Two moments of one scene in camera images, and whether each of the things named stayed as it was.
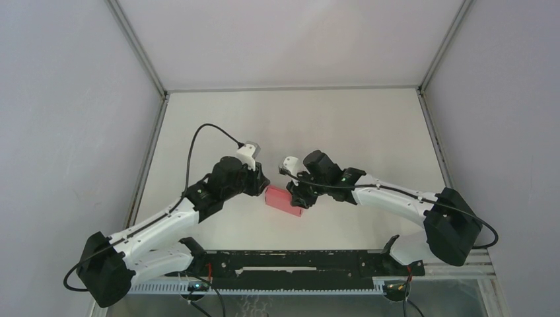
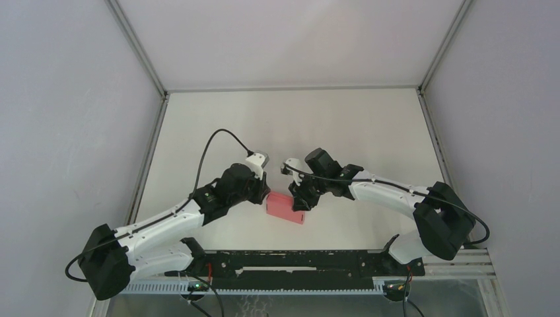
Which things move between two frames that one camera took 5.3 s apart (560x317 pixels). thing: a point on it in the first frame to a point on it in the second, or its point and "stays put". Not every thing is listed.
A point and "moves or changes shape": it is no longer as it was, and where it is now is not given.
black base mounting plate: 300,269 stays put
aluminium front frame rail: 480,267 stays put
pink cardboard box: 280,199 moves or changes shape
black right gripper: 298,197 stays put
